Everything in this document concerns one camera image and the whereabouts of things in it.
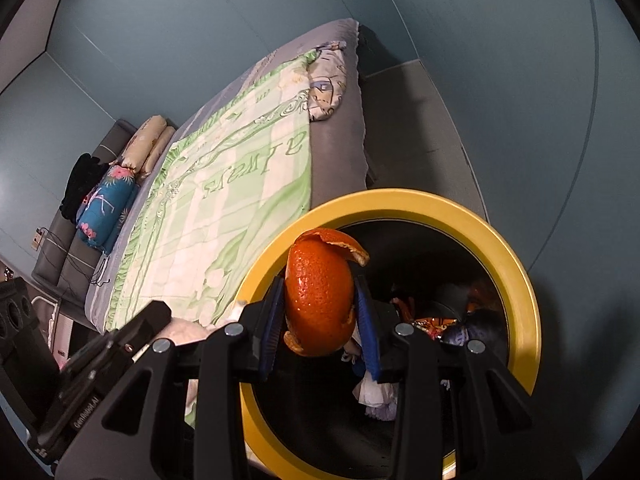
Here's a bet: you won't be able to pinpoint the black clothes pile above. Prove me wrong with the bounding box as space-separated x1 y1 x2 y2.
60 154 108 218

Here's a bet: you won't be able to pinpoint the white crumpled tissue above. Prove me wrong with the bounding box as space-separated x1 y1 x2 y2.
356 375 400 407

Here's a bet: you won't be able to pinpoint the grey padded headboard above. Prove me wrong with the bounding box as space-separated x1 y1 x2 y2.
31 119 138 306

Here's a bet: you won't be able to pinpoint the blue floral folded quilt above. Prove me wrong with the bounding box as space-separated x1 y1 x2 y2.
76 162 141 251

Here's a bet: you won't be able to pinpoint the white bedside rack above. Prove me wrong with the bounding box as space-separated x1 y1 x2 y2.
31 296 76 361

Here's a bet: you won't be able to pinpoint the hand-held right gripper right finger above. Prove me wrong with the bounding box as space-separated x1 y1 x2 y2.
352 274 583 480

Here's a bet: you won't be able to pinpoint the cartoon print cloth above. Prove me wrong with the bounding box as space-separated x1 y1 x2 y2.
306 40 347 122

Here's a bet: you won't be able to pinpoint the red orange snack wrapper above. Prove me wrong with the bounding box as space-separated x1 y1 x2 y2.
390 296 453 341

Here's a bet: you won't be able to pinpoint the black cable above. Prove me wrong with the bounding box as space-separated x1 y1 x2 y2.
90 255 111 286

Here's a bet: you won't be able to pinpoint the beige stacked pillows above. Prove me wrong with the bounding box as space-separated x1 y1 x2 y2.
120 115 177 181

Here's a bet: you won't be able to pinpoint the black box with round holes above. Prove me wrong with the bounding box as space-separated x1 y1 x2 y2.
0 277 63 431

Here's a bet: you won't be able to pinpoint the large orange peel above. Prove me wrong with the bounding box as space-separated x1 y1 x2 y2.
284 228 370 358

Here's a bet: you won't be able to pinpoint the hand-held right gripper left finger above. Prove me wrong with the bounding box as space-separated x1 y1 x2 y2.
54 275 286 480

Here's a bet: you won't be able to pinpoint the green printed blanket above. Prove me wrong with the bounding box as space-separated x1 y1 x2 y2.
104 50 321 428

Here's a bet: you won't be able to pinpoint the yellow-rimmed black trash bin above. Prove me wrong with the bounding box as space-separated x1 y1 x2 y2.
234 187 542 480

